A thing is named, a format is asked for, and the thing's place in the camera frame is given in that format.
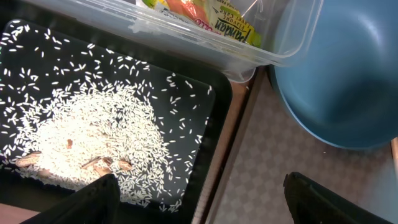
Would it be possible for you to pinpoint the green snack wrapper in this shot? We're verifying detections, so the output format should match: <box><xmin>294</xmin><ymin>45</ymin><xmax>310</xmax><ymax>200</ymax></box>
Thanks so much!
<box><xmin>139</xmin><ymin>0</ymin><xmax>262</xmax><ymax>47</ymax></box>

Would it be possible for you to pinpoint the black tray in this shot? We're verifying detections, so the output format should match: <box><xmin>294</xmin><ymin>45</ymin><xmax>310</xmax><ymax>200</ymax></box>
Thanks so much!
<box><xmin>1</xmin><ymin>1</ymin><xmax>232</xmax><ymax>223</ymax></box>

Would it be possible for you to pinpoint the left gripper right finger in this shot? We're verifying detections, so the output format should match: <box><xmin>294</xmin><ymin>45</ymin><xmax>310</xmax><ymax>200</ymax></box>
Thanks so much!
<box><xmin>283</xmin><ymin>172</ymin><xmax>392</xmax><ymax>224</ymax></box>

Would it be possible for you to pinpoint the rice food waste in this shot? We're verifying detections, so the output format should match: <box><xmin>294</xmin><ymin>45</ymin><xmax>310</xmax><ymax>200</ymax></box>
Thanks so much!
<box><xmin>1</xmin><ymin>19</ymin><xmax>215</xmax><ymax>213</ymax></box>

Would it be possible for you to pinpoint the clear plastic bin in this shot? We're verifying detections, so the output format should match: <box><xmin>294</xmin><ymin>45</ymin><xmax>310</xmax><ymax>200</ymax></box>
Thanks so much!
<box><xmin>31</xmin><ymin>0</ymin><xmax>323</xmax><ymax>83</ymax></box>

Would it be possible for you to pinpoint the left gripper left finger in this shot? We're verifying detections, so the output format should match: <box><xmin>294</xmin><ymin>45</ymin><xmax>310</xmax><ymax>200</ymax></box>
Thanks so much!
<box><xmin>21</xmin><ymin>174</ymin><xmax>120</xmax><ymax>224</ymax></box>

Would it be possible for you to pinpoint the dark blue plate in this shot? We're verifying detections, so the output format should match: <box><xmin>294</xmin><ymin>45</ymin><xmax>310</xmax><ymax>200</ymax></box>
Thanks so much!
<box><xmin>270</xmin><ymin>0</ymin><xmax>397</xmax><ymax>149</ymax></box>

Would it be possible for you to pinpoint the brown serving tray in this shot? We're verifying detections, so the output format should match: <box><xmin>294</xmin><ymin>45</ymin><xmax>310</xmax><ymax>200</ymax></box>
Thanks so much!
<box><xmin>193</xmin><ymin>67</ymin><xmax>397</xmax><ymax>223</ymax></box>

